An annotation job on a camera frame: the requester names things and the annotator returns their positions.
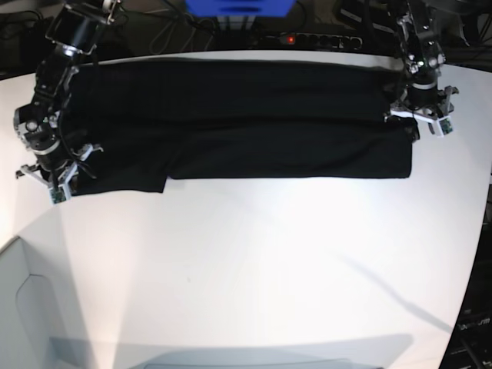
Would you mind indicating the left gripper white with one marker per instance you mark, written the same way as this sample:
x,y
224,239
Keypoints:
x,y
428,104

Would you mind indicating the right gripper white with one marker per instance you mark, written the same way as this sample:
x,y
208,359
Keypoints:
x,y
58,169

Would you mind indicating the black T-shirt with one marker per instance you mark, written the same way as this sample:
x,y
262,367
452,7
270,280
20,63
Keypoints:
x,y
188,119

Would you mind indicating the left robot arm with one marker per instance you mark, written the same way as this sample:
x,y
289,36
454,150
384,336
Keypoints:
x,y
420,50

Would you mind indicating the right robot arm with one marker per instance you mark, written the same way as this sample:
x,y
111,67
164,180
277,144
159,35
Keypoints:
x,y
75,33

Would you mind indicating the black power strip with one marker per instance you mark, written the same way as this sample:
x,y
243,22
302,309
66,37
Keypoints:
x,y
310,42

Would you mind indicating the white bin beside table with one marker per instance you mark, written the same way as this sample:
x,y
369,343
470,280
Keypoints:
x,y
47,320

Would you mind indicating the blue box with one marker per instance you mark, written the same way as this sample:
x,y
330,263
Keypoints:
x,y
214,8

